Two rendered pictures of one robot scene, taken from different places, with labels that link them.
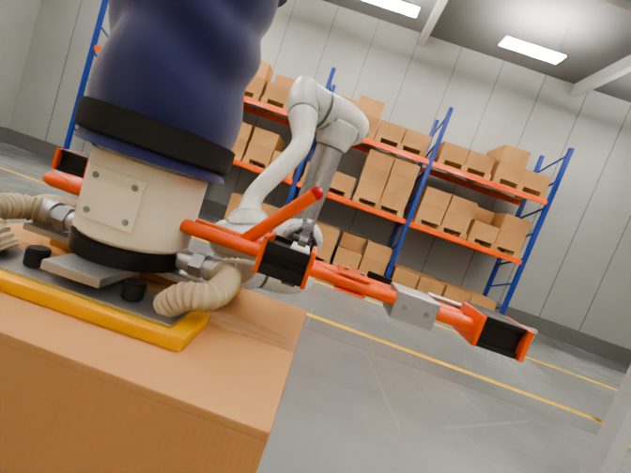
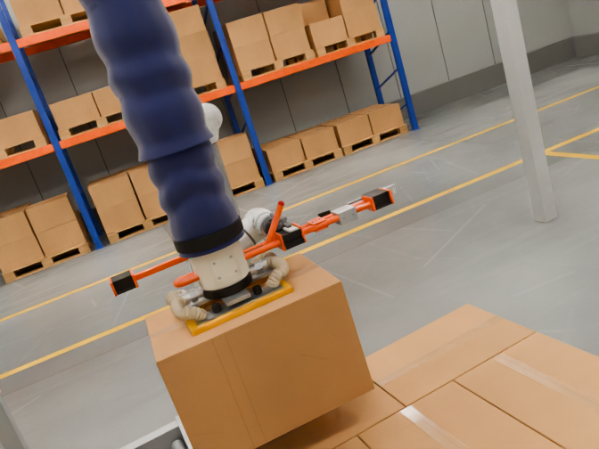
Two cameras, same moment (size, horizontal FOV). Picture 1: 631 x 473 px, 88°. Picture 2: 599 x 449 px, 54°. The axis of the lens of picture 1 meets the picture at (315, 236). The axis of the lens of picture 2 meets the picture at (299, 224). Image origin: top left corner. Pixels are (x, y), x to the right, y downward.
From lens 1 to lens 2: 1.47 m
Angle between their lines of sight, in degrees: 19
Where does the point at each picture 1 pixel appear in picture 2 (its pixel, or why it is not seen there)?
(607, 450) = (537, 179)
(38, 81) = not seen: outside the picture
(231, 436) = (332, 290)
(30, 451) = (284, 343)
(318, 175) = not seen: hidden behind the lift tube
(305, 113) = not seen: hidden behind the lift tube
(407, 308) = (345, 217)
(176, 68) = (217, 206)
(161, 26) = (203, 197)
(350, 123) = (209, 120)
